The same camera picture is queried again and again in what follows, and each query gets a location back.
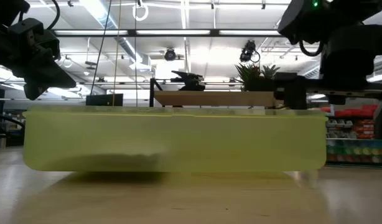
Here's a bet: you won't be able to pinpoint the yellow translucent pencil case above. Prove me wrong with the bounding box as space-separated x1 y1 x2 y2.
22 106 329 172

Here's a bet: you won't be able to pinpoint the white hanging ring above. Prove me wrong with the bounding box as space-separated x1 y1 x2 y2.
131 1 150 22

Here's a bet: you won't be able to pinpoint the yellow hanging rope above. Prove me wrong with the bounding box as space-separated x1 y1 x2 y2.
111 0 123 106

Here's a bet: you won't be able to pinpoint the potted succulent plant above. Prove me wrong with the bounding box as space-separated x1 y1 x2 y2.
235 63 281 92

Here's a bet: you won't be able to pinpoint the round black ceiling camera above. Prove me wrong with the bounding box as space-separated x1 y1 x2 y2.
164 48 177 62

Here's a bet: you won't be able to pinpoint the wooden shelf riser black legs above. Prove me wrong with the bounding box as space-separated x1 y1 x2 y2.
149 77 285 108

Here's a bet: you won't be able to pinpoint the black overhead crossbar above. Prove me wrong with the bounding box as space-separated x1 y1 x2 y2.
52 29 285 38

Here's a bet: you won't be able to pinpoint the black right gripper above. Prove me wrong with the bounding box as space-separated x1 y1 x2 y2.
273 40 382 110

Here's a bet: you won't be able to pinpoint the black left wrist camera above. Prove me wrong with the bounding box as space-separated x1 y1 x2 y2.
7 17 60 60

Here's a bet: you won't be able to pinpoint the black monitor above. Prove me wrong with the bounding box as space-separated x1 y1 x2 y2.
86 93 124 107

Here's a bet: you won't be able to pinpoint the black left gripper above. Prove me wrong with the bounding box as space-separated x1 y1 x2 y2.
0 29 77 101

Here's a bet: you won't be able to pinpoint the black hanging cable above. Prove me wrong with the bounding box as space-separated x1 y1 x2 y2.
90 0 113 96

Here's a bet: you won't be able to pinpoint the shelving with red bins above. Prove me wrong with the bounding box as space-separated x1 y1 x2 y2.
321 104 381 139

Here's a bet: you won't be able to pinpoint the black camera with looped cable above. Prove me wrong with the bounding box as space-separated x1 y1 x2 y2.
240 40 261 63

